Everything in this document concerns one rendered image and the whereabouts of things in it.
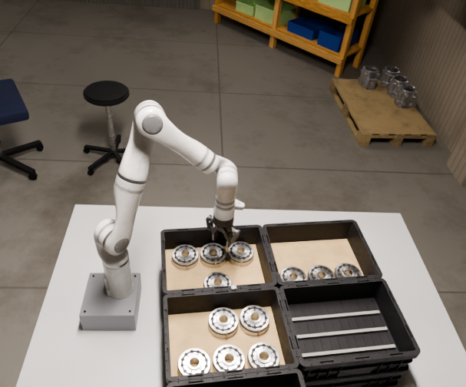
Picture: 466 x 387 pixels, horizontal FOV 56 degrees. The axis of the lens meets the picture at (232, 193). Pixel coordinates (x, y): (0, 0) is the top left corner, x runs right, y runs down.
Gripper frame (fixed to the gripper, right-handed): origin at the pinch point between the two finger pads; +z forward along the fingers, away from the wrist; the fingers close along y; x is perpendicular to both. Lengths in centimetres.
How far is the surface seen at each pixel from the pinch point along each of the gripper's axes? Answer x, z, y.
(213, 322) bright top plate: -25.7, 8.9, 14.4
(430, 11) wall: 392, 18, -11
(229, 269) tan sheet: -1.3, 12.1, 5.6
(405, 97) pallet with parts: 311, 73, 6
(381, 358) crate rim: -9, 2, 66
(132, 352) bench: -44, 25, -7
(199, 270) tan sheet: -8.6, 12.0, -3.7
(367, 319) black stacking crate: 10, 12, 58
